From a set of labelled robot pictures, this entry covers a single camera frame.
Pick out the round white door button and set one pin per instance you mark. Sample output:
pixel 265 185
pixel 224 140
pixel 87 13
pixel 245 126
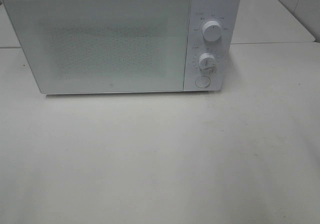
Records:
pixel 202 82

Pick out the white timer knob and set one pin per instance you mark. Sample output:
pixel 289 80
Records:
pixel 207 61

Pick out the white microwave door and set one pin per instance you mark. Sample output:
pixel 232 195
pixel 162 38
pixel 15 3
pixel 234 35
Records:
pixel 103 46

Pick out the upper white power knob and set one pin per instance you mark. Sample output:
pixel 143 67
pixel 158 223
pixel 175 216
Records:
pixel 211 30

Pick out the white microwave oven body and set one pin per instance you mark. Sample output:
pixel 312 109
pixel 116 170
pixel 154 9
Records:
pixel 201 11

